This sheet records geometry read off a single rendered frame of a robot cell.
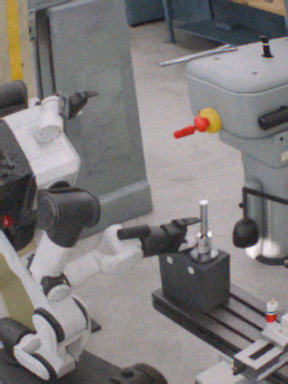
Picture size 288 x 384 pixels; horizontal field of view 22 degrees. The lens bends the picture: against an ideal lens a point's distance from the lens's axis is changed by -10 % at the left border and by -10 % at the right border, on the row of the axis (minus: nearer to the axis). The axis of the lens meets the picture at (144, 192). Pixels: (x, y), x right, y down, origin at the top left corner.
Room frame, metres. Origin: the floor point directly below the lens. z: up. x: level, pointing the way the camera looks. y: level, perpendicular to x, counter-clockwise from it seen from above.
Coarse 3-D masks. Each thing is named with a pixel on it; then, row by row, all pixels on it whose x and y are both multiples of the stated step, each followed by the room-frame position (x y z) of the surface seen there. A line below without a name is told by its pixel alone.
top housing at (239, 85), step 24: (240, 48) 1.83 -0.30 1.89; (192, 72) 1.69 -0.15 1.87; (216, 72) 1.63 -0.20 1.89; (240, 72) 1.62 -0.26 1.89; (264, 72) 1.62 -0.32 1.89; (192, 96) 1.71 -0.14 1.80; (216, 96) 1.62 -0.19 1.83; (240, 96) 1.56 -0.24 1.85; (264, 96) 1.57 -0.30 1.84; (240, 120) 1.57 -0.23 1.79
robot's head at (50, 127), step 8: (48, 104) 1.89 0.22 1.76; (56, 104) 1.89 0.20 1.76; (48, 112) 1.85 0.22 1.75; (56, 112) 1.86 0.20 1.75; (40, 120) 1.85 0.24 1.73; (48, 120) 1.83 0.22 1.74; (56, 120) 1.83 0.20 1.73; (40, 128) 1.82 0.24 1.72; (48, 128) 1.82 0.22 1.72; (56, 128) 1.82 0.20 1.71; (40, 136) 1.83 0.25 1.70; (48, 136) 1.83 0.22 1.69; (56, 136) 1.84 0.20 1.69
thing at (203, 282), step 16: (192, 240) 2.15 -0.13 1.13; (160, 256) 2.15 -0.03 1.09; (176, 256) 2.09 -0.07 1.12; (192, 256) 2.06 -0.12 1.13; (208, 256) 2.04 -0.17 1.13; (224, 256) 2.05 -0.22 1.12; (160, 272) 2.16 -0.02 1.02; (176, 272) 2.09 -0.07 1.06; (192, 272) 2.03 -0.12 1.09; (208, 272) 2.00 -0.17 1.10; (224, 272) 2.04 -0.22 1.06; (176, 288) 2.10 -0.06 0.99; (192, 288) 2.03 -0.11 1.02; (208, 288) 2.00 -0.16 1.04; (224, 288) 2.04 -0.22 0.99; (192, 304) 2.04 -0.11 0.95; (208, 304) 1.99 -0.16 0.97
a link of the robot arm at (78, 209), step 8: (80, 192) 1.79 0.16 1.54; (64, 200) 1.72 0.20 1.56; (72, 200) 1.73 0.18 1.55; (80, 200) 1.75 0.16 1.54; (88, 200) 1.76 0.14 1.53; (64, 208) 1.70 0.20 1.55; (72, 208) 1.71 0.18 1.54; (80, 208) 1.73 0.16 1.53; (88, 208) 1.74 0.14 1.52; (64, 216) 1.69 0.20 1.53; (72, 216) 1.71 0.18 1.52; (80, 216) 1.72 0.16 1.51; (88, 216) 1.74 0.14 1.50; (64, 224) 1.69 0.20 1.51; (72, 224) 1.71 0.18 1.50; (80, 224) 1.73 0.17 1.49; (88, 224) 1.74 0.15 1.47; (48, 232) 1.75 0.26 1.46; (56, 232) 1.73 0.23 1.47; (64, 232) 1.72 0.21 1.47; (72, 232) 1.72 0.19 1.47; (80, 232) 1.74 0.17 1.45; (56, 240) 1.73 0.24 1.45; (64, 240) 1.72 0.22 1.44; (72, 240) 1.73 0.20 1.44
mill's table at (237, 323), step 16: (160, 288) 2.19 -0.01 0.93; (240, 288) 2.10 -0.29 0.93; (160, 304) 2.14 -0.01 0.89; (176, 304) 2.07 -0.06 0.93; (224, 304) 2.02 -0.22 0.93; (240, 304) 2.00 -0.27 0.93; (256, 304) 1.98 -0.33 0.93; (176, 320) 2.06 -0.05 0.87; (192, 320) 1.97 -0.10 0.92; (208, 320) 1.94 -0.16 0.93; (224, 320) 1.93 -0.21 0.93; (240, 320) 1.91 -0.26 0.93; (256, 320) 1.88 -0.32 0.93; (208, 336) 1.90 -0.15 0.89; (224, 336) 1.83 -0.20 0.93; (240, 336) 1.83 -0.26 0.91; (256, 336) 1.79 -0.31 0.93; (224, 352) 1.81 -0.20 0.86
